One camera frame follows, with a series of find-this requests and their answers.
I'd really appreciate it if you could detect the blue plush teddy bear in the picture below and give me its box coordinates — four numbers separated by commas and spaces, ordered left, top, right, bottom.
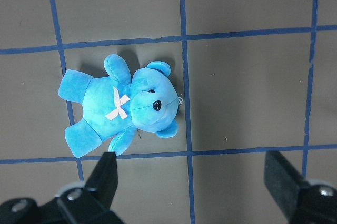
58, 54, 180, 158

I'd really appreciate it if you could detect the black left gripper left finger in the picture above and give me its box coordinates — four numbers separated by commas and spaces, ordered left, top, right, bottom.
1, 152, 123, 223

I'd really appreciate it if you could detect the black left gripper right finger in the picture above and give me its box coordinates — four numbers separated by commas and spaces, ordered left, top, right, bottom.
264, 151, 336, 223

